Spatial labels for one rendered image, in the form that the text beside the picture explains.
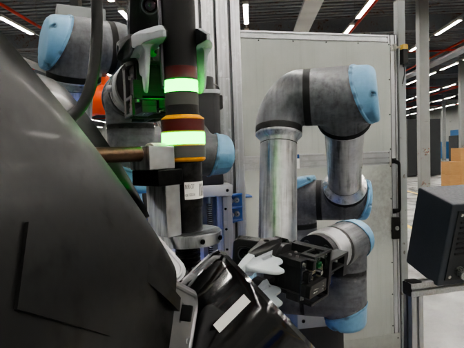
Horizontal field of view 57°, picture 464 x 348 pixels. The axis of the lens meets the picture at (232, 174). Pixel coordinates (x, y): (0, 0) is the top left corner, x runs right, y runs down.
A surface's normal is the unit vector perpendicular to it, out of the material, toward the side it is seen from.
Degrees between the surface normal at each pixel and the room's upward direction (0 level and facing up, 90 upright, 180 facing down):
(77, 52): 113
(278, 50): 91
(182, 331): 94
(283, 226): 76
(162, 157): 90
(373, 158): 90
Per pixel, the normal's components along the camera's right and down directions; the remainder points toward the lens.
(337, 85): -0.26, -0.14
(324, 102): -0.22, 0.38
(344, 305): -0.25, 0.07
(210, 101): 0.16, 0.04
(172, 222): 0.75, 0.01
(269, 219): -0.48, -0.20
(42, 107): 0.94, -0.31
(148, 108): 0.40, 0.03
